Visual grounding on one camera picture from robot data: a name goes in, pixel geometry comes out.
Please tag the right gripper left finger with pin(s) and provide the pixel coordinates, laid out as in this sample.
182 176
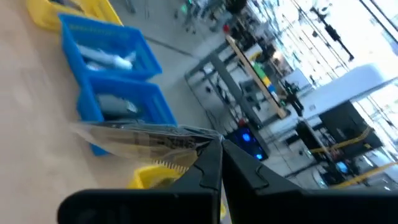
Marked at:
155 208

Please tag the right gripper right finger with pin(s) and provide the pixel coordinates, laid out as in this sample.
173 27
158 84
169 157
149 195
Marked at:
280 208

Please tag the clear plastic bag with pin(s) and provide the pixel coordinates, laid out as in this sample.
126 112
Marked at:
140 143

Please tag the grey ribbed cloth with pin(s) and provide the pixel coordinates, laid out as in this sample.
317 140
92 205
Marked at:
115 105

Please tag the white tube with white cap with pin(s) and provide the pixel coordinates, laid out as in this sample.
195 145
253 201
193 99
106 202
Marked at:
102 57

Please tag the yellow plastic basket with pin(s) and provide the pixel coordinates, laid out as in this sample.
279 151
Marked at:
43 15
146 177

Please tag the computer with blue lights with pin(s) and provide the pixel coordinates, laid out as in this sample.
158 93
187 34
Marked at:
248 140

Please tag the blue plastic basket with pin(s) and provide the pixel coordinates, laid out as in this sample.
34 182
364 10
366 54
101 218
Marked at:
93 34
87 105

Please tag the wooden edged table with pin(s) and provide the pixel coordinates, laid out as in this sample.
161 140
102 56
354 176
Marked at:
258 77

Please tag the white table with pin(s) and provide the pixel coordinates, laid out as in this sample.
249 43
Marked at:
342 90

